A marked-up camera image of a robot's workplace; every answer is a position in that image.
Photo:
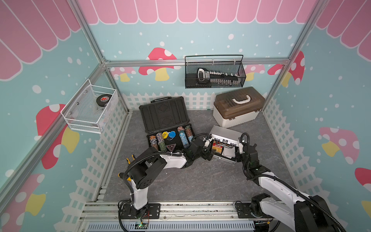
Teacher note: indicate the yellow handled pliers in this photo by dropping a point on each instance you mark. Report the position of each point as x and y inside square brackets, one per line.
[130, 159]

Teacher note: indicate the black triangle plaque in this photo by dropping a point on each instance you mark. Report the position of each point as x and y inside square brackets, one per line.
[171, 147]

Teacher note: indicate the black plastic poker case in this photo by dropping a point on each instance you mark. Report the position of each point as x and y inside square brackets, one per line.
[165, 114]

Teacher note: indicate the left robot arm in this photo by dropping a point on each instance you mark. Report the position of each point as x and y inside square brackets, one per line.
[143, 170]

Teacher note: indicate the black wire wall basket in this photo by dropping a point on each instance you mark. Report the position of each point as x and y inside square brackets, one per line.
[230, 64]

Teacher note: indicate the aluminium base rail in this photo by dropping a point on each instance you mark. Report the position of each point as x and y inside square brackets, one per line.
[222, 216]

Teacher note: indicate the brown lid storage box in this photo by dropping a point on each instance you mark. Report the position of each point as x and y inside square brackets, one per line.
[237, 107]

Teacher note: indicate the white wire wall basket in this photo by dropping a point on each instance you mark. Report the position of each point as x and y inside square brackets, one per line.
[82, 113]

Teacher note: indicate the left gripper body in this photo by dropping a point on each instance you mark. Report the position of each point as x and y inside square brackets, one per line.
[204, 154]

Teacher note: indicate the socket wrench set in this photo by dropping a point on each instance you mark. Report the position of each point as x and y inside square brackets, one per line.
[211, 77]

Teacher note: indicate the white card deck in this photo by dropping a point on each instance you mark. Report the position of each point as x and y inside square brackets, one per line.
[229, 153]

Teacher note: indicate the blue dealer button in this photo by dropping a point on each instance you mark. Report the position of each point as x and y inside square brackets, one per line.
[171, 135]

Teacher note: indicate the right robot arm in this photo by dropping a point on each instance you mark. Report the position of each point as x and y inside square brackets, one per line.
[290, 206]

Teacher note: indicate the orange card deck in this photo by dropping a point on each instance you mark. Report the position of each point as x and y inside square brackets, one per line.
[217, 148]

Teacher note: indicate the silver aluminium poker case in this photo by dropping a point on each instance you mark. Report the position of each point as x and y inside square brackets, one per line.
[227, 138]

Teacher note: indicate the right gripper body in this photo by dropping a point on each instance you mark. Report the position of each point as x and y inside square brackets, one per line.
[239, 157]

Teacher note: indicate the green circuit board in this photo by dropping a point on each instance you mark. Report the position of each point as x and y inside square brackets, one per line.
[141, 225]

